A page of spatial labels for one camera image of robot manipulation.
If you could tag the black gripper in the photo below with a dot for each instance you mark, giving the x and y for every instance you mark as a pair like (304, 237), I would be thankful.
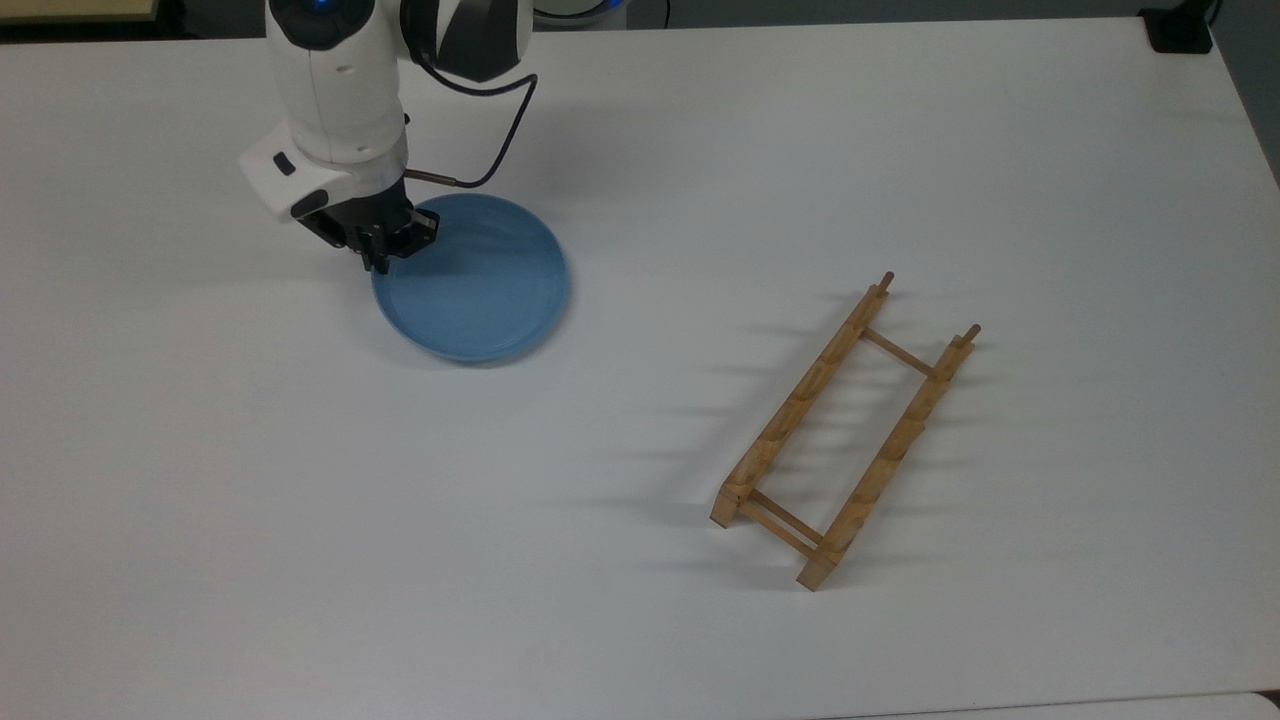
(360, 215)

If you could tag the blue round plate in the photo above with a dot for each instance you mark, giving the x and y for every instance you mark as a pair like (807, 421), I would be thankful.
(480, 290)

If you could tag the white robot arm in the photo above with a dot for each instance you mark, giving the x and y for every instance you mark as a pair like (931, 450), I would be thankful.
(340, 90)

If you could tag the wooden plate rack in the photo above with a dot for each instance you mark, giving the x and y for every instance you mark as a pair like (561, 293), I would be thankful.
(800, 400)

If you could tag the light wooden desk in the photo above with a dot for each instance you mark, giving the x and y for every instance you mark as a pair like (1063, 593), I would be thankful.
(70, 9)

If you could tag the black table clamp mount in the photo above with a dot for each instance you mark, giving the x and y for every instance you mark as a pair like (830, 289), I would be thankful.
(1180, 25)

